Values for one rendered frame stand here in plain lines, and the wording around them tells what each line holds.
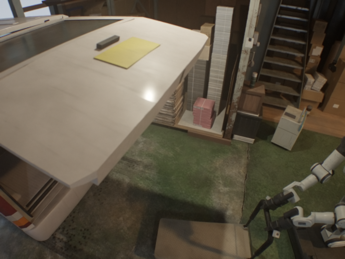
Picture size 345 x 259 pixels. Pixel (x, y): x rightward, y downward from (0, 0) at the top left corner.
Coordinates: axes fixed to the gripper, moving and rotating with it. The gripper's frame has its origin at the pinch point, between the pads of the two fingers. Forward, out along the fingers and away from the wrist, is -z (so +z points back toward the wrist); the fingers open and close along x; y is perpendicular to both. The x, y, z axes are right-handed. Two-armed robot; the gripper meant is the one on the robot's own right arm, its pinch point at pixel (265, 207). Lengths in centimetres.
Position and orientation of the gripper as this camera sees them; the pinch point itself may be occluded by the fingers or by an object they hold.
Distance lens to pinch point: 166.0
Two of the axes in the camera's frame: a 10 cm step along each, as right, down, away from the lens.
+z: 5.0, -6.2, -6.0
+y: -1.1, 6.5, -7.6
